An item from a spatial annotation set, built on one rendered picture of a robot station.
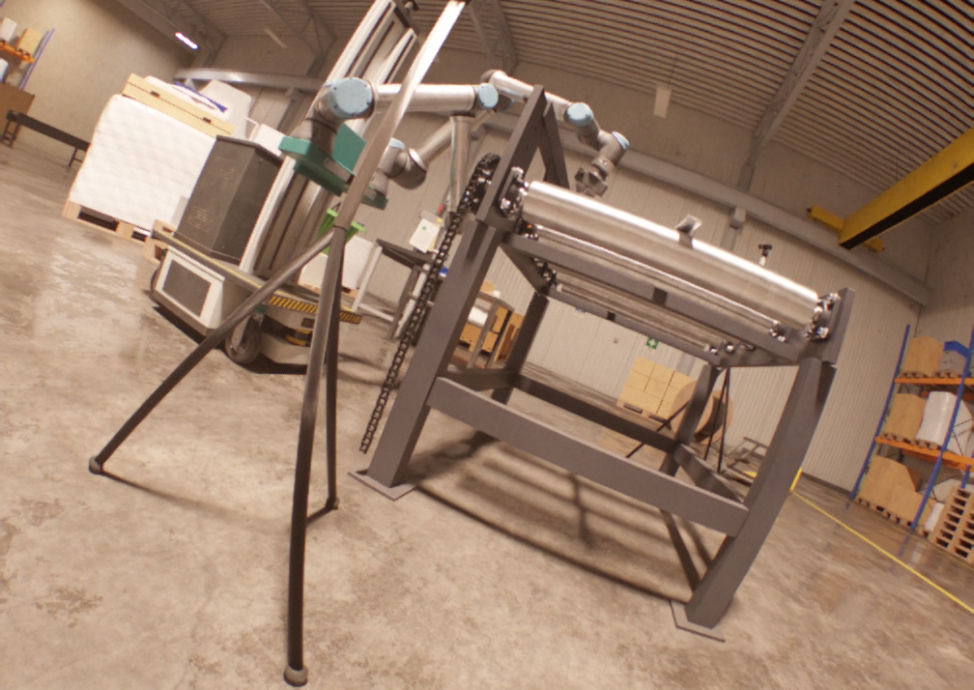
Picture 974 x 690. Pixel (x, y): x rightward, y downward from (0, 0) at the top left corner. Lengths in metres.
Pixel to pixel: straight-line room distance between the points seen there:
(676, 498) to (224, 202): 1.95
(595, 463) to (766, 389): 11.54
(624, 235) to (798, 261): 12.25
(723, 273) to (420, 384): 0.79
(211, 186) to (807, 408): 2.30
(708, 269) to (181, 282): 1.89
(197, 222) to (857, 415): 13.94
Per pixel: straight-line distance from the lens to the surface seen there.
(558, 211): 1.15
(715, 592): 1.27
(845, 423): 13.76
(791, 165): 14.24
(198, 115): 4.35
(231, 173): 2.12
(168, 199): 4.26
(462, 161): 2.09
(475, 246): 1.17
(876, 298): 14.42
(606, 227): 1.13
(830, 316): 1.24
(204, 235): 2.12
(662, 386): 9.02
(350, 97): 1.69
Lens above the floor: 0.52
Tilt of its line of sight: level
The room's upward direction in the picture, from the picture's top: 23 degrees clockwise
